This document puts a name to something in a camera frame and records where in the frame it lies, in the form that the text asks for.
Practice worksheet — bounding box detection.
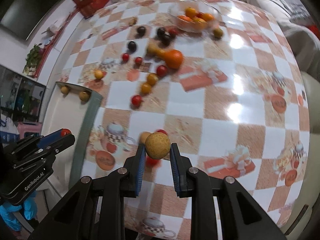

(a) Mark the brown longan fruit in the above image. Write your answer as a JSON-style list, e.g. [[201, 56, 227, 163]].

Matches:
[[145, 132, 171, 160]]

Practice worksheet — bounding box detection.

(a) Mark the black television screen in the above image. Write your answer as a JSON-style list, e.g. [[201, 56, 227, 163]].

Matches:
[[1, 0, 61, 40]]

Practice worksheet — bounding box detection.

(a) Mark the orange tangerine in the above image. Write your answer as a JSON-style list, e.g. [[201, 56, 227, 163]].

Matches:
[[163, 49, 184, 69]]

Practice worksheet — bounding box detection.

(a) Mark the small olive fruit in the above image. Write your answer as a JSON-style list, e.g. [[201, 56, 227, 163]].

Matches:
[[213, 28, 224, 39]]

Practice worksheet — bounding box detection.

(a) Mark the small red cherry tomato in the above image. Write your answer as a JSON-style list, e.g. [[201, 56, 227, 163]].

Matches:
[[61, 128, 71, 137]]

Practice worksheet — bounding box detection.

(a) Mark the orange cherry tomato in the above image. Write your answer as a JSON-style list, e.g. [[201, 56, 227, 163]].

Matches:
[[140, 82, 152, 95]]

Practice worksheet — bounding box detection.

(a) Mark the white tray with green rim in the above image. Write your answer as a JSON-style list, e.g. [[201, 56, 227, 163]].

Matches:
[[42, 82, 103, 192]]

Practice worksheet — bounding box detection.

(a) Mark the dark red grape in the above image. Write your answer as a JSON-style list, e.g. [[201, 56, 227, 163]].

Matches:
[[168, 28, 178, 38]]

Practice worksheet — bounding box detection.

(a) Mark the large red tomato with stem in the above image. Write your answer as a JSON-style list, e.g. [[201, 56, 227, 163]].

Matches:
[[145, 156, 161, 167]]

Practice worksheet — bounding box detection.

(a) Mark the longan in tray corner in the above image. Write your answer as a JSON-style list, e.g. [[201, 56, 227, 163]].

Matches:
[[60, 86, 70, 95]]

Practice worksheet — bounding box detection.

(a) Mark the glass fruit bowl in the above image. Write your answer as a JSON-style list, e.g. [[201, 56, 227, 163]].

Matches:
[[168, 0, 221, 33]]

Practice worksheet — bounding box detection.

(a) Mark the green-yellow kiwi fruit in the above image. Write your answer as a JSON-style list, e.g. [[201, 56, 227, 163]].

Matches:
[[146, 43, 165, 58]]

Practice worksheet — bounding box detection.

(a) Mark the brown longan near tomatoes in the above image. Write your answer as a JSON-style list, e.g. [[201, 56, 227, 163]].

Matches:
[[139, 132, 151, 144]]

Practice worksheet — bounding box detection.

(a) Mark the dark grape with stem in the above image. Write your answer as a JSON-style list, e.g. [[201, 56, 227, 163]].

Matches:
[[136, 26, 146, 37]]

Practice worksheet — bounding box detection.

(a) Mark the dark purple grape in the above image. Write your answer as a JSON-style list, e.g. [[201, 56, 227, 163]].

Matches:
[[157, 27, 172, 46], [127, 41, 137, 53]]

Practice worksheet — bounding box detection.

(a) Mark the small yellow tomato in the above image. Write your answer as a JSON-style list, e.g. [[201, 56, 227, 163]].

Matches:
[[94, 69, 105, 80]]

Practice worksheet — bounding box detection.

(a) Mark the blue gloved left hand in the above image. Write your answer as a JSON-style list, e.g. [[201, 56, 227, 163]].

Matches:
[[0, 191, 38, 231]]

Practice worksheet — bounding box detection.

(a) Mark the yellow cherry tomato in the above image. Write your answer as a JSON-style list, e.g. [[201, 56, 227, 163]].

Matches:
[[146, 73, 159, 86]]

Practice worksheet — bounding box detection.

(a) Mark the potted green plant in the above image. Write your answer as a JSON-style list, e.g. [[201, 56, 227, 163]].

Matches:
[[23, 43, 43, 76]]

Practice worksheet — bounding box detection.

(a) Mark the pink plastic stool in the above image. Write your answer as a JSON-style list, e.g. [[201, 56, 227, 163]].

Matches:
[[17, 121, 42, 139]]

